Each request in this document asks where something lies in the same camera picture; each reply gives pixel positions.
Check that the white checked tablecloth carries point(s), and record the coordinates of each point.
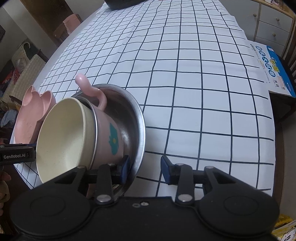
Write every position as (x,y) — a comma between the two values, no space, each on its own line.
(190,68)

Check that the black cooking pot with lid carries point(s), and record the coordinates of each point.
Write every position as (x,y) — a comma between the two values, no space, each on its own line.
(122,4)

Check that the left wooden chair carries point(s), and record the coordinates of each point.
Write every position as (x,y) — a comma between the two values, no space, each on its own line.
(61,34)

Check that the person's left hand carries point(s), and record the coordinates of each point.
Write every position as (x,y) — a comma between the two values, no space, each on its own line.
(5,195)

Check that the large stainless steel bowl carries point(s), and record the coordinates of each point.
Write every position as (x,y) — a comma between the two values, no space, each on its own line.
(125,112)

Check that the pink bear-shaped plate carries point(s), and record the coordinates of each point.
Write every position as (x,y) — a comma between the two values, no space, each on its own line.
(34,109)

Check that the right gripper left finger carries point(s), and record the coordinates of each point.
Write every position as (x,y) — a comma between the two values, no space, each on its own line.
(108,175)

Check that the grey corner cabinet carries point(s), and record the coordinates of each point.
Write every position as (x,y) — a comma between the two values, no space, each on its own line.
(268,22)

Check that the pink towel on chair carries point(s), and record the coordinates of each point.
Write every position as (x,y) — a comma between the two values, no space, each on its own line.
(71,23)

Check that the blue printed box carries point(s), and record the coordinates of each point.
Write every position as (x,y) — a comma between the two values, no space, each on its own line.
(276,77)

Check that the cream yellow bowl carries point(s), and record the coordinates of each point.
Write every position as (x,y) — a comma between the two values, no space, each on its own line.
(66,139)

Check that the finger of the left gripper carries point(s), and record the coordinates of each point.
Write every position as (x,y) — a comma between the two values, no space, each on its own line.
(17,153)
(15,100)

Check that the pink bowl with steel insert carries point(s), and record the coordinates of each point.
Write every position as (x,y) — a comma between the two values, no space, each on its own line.
(109,147)

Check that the cream quilted bag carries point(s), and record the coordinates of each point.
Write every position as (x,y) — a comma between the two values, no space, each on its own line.
(25,80)

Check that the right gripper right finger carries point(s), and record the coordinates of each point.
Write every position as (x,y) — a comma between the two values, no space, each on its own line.
(181,176)

